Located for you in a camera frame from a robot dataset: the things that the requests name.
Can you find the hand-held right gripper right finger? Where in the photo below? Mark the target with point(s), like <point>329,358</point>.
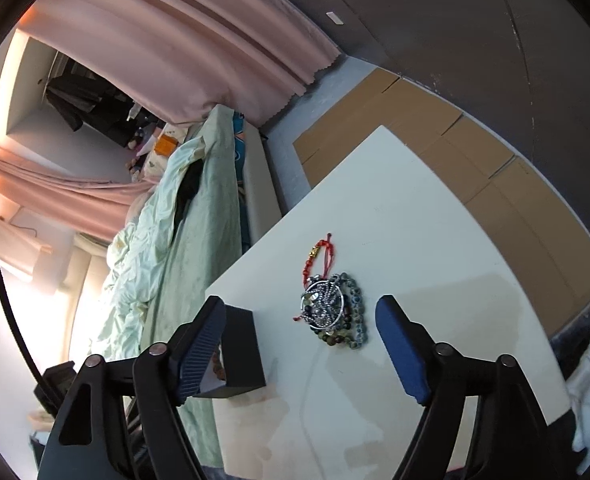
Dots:
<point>400,350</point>

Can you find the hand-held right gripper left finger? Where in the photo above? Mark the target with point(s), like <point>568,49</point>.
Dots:
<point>201,350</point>

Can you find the black jewelry box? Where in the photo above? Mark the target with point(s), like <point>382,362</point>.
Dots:
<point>242,347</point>

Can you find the bed with green sheets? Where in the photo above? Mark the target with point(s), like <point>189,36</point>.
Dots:
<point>205,260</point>

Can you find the black device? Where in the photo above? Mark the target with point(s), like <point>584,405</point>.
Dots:
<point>55,385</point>

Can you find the dark cloth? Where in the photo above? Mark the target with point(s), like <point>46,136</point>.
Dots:
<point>189,192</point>

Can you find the white mattress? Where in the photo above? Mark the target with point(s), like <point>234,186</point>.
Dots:
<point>260,195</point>

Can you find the flattened brown cardboard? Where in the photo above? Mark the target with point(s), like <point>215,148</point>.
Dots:
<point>515,200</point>

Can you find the orange packet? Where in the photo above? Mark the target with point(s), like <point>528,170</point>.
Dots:
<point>166,145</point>

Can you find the white air conditioner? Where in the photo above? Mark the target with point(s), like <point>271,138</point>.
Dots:
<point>10,247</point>

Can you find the pink curtain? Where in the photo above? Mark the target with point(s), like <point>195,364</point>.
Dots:
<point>175,35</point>
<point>60,172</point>

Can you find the hanging dark clothes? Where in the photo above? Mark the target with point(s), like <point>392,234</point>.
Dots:
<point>90,105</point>

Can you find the white sticker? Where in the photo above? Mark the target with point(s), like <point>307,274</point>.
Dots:
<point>336,18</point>

